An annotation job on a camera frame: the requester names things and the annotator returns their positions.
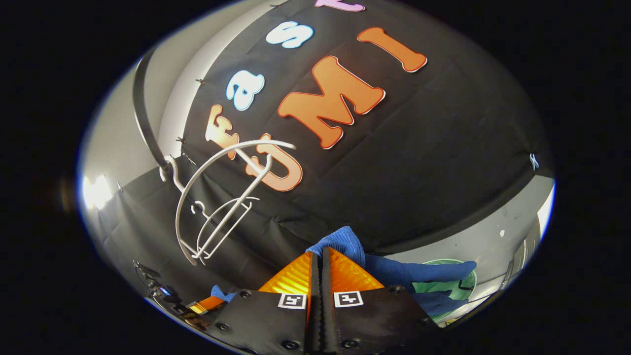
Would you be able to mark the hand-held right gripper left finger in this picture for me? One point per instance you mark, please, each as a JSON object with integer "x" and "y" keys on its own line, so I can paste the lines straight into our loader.
{"x": 313, "y": 315}

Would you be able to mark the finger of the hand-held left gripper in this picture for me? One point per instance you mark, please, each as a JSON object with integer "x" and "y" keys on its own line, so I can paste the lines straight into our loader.
{"x": 207, "y": 304}

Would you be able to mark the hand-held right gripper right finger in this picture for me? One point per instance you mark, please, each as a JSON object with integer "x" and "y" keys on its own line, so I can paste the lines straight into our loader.
{"x": 326, "y": 315}

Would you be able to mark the green laundry hamper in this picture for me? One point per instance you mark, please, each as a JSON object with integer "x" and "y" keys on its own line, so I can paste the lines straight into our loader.
{"x": 429, "y": 288}

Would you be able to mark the white clothes hanger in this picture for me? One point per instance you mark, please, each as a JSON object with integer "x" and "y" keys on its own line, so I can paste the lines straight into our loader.
{"x": 231, "y": 203}
{"x": 256, "y": 144}

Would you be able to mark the black clothes rack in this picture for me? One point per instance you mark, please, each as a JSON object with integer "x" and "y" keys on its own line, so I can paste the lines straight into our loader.
{"x": 143, "y": 123}

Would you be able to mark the black backdrop cloth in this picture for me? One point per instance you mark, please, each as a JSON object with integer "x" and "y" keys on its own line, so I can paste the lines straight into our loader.
{"x": 419, "y": 148}

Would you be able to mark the small pale blue clip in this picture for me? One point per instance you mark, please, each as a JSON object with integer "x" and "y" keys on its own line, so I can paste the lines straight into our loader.
{"x": 534, "y": 161}

